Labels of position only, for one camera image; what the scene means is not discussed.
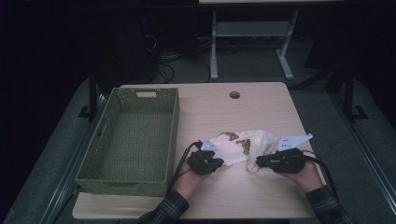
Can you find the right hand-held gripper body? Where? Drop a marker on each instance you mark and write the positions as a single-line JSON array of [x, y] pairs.
[[288, 161]]

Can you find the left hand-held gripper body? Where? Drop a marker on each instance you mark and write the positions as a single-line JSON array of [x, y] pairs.
[[200, 163]]

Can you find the white stained cloth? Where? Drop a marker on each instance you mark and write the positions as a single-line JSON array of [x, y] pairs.
[[243, 152]]

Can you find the green woven basket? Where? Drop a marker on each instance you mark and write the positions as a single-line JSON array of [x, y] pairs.
[[102, 174]]

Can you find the person's right hand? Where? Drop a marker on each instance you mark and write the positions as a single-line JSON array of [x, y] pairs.
[[303, 179]]

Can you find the person's left hand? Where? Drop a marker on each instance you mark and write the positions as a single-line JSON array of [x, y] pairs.
[[188, 183]]

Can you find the black metal stand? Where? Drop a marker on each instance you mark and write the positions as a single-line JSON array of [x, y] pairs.
[[349, 96], [92, 93]]

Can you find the aluminium rail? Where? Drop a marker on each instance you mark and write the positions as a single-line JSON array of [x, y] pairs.
[[67, 174], [367, 158]]

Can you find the white metal table frame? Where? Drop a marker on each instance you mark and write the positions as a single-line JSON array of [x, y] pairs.
[[249, 29]]

